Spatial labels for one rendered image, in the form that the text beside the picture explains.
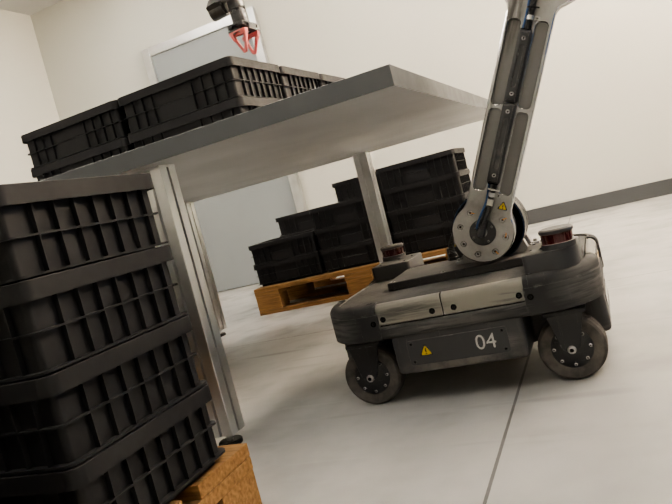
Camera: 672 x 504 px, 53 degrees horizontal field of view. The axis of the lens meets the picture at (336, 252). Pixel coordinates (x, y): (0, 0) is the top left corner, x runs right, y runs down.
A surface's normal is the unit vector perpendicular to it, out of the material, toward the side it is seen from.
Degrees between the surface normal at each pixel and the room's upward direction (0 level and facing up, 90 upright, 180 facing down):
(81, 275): 90
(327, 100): 90
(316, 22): 90
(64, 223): 90
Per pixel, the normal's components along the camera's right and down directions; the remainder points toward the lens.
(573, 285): 0.20, 0.02
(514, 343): -0.36, 0.16
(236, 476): 0.90, -0.20
